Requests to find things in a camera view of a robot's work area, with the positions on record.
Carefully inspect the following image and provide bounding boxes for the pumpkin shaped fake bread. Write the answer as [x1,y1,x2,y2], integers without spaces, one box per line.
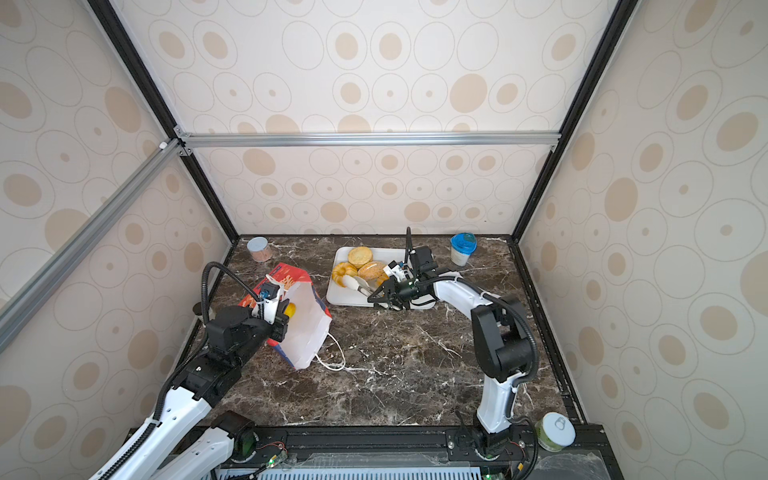
[332,262,358,288]

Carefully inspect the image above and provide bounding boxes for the oval fake bread roll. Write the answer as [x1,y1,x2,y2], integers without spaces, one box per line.
[358,260,388,285]

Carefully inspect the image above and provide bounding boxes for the round fake bread bun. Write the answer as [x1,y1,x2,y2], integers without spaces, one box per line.
[347,246,373,269]

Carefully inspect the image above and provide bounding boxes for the red paper gift bag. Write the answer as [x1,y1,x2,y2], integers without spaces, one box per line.
[254,263,332,370]

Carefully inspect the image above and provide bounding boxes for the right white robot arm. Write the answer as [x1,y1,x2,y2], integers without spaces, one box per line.
[332,229,540,461]

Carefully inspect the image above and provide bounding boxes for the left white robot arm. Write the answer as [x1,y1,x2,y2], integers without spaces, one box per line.
[93,261,290,479]

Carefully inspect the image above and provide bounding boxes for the white rectangular tray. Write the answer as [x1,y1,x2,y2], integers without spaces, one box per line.
[327,247,406,307]

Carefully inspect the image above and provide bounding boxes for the white cup blue lid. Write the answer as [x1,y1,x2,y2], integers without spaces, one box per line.
[450,232,478,267]

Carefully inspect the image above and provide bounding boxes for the clear jar pink contents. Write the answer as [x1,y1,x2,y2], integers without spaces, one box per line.
[246,237,273,263]

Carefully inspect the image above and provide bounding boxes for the left diagonal aluminium bar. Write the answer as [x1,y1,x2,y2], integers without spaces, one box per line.
[1,139,181,350]

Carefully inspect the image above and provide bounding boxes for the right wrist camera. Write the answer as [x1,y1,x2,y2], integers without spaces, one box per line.
[384,261,409,282]

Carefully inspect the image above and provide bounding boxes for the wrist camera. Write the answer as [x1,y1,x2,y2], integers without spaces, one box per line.
[254,280,284,324]
[384,261,409,282]

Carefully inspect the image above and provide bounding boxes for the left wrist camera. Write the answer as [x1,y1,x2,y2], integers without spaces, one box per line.
[254,280,284,324]

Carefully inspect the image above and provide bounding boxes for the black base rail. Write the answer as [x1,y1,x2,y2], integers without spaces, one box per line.
[128,422,625,480]

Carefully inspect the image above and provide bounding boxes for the horizontal aluminium frame bar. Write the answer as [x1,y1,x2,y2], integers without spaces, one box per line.
[181,131,560,148]

